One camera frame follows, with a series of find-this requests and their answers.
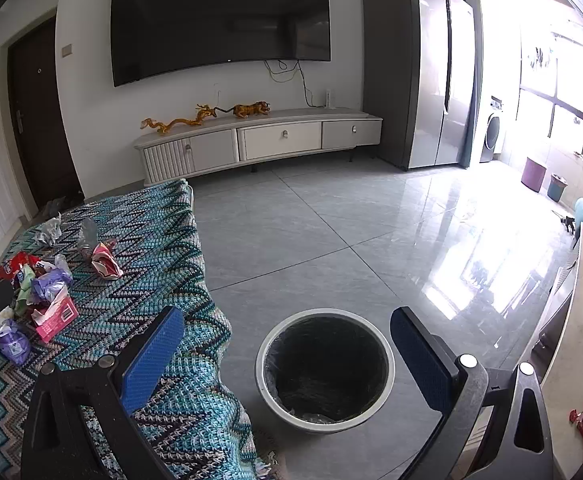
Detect large black wall television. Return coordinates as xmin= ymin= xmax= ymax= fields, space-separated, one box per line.
xmin=110 ymin=0 xmax=331 ymax=87

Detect round grey trash bin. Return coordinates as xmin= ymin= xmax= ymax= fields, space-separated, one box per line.
xmin=255 ymin=309 xmax=395 ymax=434

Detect teal zigzag knitted blanket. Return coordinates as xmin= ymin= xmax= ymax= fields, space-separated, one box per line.
xmin=0 ymin=180 xmax=270 ymax=479

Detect dark brown entrance door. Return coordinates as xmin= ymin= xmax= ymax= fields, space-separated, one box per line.
xmin=7 ymin=18 xmax=84 ymax=210

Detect clear plastic candy wrapper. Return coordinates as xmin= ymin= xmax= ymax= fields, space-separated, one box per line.
xmin=77 ymin=218 xmax=100 ymax=259

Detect red snack wrapper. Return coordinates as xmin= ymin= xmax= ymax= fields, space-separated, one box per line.
xmin=0 ymin=252 xmax=40 ymax=282

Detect front-load washing machine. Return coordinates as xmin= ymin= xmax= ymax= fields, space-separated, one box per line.
xmin=480 ymin=96 xmax=503 ymax=162

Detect clear silver wrapper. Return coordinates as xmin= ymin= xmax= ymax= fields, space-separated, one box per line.
xmin=34 ymin=214 xmax=62 ymax=247

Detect white low TV cabinet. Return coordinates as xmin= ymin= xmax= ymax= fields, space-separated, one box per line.
xmin=134 ymin=108 xmax=383 ymax=185

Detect teal small waste bin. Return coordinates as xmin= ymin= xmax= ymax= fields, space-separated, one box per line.
xmin=547 ymin=174 xmax=567 ymax=203

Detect purple round stool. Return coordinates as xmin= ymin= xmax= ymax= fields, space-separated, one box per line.
xmin=520 ymin=157 xmax=546 ymax=193

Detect black television cables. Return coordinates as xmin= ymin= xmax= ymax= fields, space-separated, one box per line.
xmin=262 ymin=58 xmax=329 ymax=110

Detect red white wrapper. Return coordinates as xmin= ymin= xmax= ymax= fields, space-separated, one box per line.
xmin=90 ymin=240 xmax=124 ymax=281

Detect silver double-door refrigerator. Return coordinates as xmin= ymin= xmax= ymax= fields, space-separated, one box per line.
xmin=363 ymin=0 xmax=449 ymax=170

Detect golden dragon figurine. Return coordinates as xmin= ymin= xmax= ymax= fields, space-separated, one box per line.
xmin=140 ymin=104 xmax=218 ymax=136

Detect purple wrapper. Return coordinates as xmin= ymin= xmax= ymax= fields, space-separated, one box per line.
xmin=0 ymin=318 xmax=31 ymax=366

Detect pink snack box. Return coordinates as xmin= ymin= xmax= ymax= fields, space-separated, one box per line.
xmin=30 ymin=286 xmax=79 ymax=344

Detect green paper wrapper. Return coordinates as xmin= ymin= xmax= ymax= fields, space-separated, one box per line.
xmin=14 ymin=264 xmax=36 ymax=318

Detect golden tiger figurine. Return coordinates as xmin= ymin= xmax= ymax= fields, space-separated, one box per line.
xmin=216 ymin=101 xmax=271 ymax=119

